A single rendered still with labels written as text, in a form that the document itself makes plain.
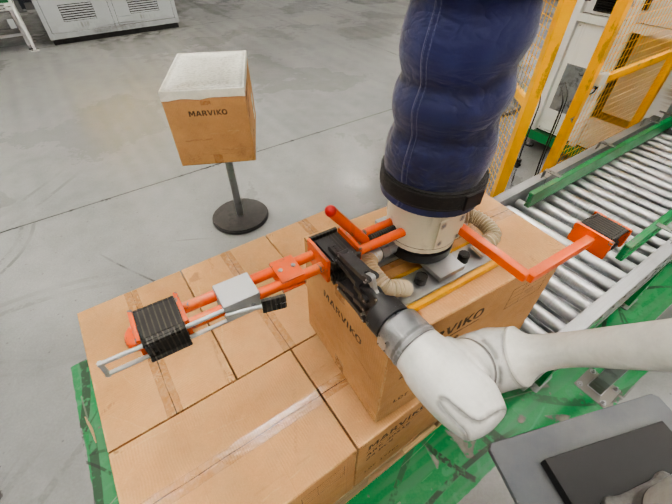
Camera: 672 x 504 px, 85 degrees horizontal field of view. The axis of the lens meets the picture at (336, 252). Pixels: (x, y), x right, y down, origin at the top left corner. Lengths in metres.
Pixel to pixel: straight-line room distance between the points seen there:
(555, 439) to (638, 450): 0.17
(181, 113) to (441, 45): 1.63
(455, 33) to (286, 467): 1.09
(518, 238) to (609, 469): 0.57
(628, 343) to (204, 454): 1.06
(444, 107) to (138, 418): 1.20
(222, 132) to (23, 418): 1.62
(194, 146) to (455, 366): 1.85
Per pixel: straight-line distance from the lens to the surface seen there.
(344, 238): 0.79
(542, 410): 2.06
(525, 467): 1.07
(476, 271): 0.96
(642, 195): 2.60
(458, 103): 0.67
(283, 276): 0.71
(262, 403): 1.27
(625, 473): 1.14
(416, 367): 0.59
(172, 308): 0.70
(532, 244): 1.13
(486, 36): 0.65
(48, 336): 2.53
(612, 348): 0.60
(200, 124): 2.11
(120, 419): 1.40
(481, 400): 0.58
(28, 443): 2.22
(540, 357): 0.69
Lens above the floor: 1.69
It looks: 44 degrees down
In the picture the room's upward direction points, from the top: straight up
